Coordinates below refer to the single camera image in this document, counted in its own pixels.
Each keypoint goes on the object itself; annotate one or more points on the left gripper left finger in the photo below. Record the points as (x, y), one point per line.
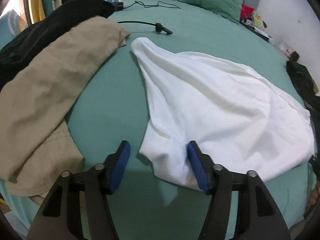
(59, 215)

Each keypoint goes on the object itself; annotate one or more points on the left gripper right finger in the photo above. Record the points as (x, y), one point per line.
(258, 216)

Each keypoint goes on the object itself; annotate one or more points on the white hooded jacket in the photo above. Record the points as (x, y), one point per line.
(236, 116)

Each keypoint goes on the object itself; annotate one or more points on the black clothes pile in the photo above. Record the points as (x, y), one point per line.
(304, 85)

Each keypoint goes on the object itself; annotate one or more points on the beige folded garment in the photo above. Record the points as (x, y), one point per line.
(36, 145)

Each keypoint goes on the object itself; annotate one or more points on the green bed sheet mattress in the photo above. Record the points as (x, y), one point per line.
(113, 107)

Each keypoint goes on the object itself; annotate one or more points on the white bedside items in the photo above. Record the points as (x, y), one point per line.
(288, 51)

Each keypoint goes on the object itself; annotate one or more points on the black folded garment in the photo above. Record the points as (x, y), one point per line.
(18, 53)

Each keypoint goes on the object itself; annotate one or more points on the clutter of items on bed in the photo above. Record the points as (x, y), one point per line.
(256, 25)

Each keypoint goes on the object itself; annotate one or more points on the small red pillow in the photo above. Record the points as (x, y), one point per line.
(245, 12)

